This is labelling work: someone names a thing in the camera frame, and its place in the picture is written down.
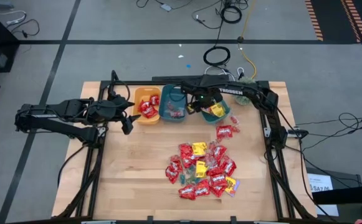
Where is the sea green plastic bin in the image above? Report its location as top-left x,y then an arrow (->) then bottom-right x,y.
200,98 -> 232,125

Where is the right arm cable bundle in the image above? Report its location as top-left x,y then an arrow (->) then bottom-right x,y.
288,111 -> 362,150

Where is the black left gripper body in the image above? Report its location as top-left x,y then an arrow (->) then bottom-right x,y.
85,95 -> 135,135

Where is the long black bar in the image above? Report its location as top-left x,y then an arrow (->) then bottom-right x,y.
151,75 -> 206,83

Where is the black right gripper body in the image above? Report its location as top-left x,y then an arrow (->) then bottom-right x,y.
180,79 -> 224,108

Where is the yellow floor cable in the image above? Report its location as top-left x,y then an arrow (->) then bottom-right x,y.
237,0 -> 258,80

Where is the white paper sign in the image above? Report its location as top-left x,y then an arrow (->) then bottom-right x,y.
307,172 -> 340,217

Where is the white power adapter cable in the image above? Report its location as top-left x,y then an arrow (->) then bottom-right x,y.
0,10 -> 40,39

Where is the dark teal plastic bin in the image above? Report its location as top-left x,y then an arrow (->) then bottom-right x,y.
158,83 -> 188,123

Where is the coiled black floor cable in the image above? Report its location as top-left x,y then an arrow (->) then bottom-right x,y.
202,45 -> 232,67
219,5 -> 243,25

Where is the green spiky artificial plant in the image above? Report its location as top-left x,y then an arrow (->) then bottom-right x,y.
234,77 -> 260,106

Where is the black beam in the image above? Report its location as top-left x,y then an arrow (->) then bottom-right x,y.
311,183 -> 362,205

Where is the black box with sign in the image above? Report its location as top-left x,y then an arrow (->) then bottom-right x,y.
305,167 -> 362,224

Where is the black aluminium table frame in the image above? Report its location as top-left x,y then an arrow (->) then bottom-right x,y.
55,70 -> 318,222

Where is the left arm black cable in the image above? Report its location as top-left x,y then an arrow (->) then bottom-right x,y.
57,144 -> 88,188

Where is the yellow plastic bin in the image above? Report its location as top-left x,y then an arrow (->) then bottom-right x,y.
132,86 -> 162,126

